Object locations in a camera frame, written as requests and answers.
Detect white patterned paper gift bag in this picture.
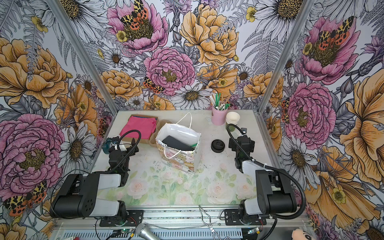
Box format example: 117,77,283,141
156,113,202,174

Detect stack of pulp carriers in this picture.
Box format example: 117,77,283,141
149,120,171,148

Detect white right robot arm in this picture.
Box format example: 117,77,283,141
226,124,306,224

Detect green straws bundle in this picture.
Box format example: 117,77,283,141
209,93,231,111

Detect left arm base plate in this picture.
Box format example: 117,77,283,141
99,210,144,227

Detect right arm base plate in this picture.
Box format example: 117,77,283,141
224,209,267,226

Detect brown cardboard tray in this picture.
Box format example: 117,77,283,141
119,113,159,145

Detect black paper napkin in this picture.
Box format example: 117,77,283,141
162,136,195,151

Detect stack of paper cups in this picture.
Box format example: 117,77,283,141
226,112,241,125

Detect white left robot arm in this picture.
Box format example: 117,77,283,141
50,130,142,226

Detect silver microphone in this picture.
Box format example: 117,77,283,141
136,223,160,240

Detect pink plush toy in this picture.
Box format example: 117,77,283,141
292,229,316,240

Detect pink straw holder cup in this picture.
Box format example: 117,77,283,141
212,108,228,126

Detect teal alarm clock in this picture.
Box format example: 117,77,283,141
102,138,116,155

